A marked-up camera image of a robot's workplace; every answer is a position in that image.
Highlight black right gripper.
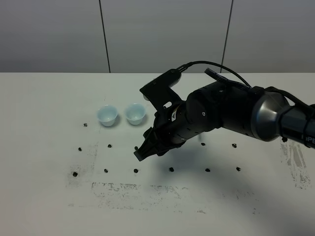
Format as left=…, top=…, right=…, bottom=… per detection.
left=134, top=88, right=224, bottom=161

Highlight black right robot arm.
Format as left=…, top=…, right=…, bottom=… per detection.
left=134, top=82, right=315, bottom=161

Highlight right light blue teacup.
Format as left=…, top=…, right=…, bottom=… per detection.
left=125, top=103, right=146, bottom=125

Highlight light blue teacup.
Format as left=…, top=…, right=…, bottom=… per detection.
left=96, top=105, right=118, bottom=127
left=125, top=103, right=146, bottom=125

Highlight left light blue teacup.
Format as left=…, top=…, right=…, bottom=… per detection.
left=96, top=105, right=118, bottom=127

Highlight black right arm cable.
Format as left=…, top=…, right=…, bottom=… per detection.
left=176, top=60, right=315, bottom=109

